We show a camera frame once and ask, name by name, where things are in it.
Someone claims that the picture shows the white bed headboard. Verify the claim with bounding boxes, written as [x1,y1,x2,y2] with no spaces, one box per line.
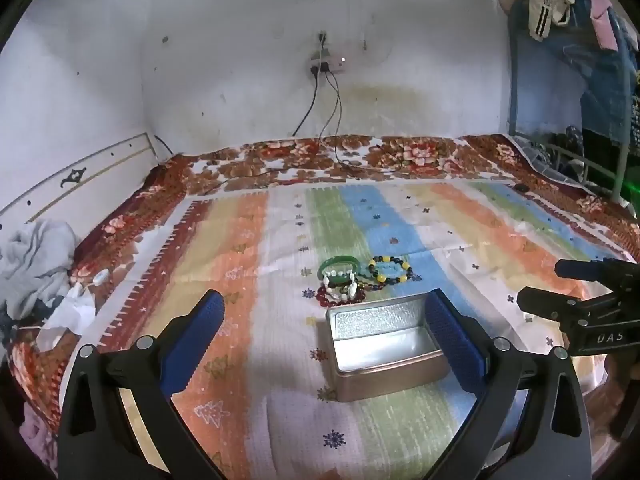
[0,132,168,233]

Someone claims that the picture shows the yellow and blue bead bracelet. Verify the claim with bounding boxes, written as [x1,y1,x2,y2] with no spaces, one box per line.
[366,256,415,287]

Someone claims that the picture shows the white tooth-shaped bead bracelet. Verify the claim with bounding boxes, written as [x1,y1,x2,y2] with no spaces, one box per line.
[320,270,368,306]

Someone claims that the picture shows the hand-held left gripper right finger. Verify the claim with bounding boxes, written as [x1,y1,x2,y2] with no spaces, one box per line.
[424,289,593,480]

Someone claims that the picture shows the person's right hand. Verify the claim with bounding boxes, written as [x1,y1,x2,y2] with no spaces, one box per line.
[604,355,626,392]

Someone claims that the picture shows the dark red bead bracelet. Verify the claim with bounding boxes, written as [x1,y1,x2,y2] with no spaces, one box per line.
[302,282,351,309]

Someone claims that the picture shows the pastel striped blanket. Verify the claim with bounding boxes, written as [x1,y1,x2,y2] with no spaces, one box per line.
[65,180,640,480]

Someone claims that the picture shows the blue denim hanging clothes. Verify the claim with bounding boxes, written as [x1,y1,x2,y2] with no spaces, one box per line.
[560,0,640,137]

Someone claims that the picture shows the black power cable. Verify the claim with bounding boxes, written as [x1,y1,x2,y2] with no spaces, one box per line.
[292,70,322,138]
[320,71,392,177]

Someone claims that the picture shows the white wall power strip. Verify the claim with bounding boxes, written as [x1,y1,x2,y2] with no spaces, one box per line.
[306,49,349,76]

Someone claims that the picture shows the pink hanging garment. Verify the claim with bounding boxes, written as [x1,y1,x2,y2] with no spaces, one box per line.
[590,0,622,52]

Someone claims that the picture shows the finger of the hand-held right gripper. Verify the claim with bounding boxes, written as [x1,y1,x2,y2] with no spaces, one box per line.
[555,257,640,287]
[516,286,603,334]

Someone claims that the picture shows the white crumpled paper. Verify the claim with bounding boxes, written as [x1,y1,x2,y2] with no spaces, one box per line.
[37,282,98,352]

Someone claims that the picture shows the green jade bangle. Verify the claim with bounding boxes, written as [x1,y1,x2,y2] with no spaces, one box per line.
[318,256,362,282]

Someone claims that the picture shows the grey crumpled clothing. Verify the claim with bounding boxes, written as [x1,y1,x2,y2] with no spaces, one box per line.
[0,220,79,322]

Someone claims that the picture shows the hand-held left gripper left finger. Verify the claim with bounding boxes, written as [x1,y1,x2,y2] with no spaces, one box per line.
[57,289,226,480]

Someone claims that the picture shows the purple cloth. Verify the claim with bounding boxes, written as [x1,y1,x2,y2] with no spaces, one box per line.
[19,404,59,467]

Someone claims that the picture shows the white striped jacket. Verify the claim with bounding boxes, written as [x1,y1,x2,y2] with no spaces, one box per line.
[527,0,577,42]

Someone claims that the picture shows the rectangular metal tin box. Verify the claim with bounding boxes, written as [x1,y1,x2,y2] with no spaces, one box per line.
[325,294,451,403]

